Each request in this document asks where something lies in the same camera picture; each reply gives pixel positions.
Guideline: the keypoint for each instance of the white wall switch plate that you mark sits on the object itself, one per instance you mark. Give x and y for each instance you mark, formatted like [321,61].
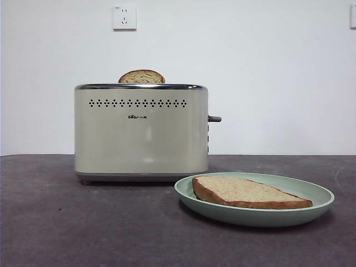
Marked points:
[353,16]

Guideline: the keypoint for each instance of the square brown-crust bread slice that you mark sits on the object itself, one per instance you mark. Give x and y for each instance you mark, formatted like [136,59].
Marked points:
[244,192]

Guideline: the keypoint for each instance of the cream two-slot toaster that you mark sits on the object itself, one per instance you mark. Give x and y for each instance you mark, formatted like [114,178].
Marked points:
[136,144]

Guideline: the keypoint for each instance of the white wall power socket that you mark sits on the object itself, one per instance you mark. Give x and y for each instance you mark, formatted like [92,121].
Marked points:
[124,17]

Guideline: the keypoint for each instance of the pale green round plate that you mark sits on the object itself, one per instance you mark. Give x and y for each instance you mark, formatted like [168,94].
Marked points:
[250,218]

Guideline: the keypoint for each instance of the round-topped bread slice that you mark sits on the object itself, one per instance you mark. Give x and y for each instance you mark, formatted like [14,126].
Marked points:
[141,77]

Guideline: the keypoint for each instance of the grey toaster lever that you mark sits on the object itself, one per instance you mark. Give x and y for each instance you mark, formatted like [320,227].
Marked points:
[216,119]

